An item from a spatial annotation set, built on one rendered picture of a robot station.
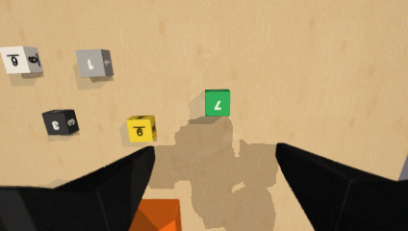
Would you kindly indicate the black block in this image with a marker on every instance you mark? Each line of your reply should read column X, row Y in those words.
column 60, row 122

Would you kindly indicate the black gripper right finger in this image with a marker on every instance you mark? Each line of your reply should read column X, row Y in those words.
column 337, row 197

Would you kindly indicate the yellow block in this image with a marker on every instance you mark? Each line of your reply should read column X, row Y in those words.
column 142, row 128

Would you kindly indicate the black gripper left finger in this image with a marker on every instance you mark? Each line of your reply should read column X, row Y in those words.
column 104, row 200

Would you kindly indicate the green block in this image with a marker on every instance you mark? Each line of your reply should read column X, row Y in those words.
column 217, row 102

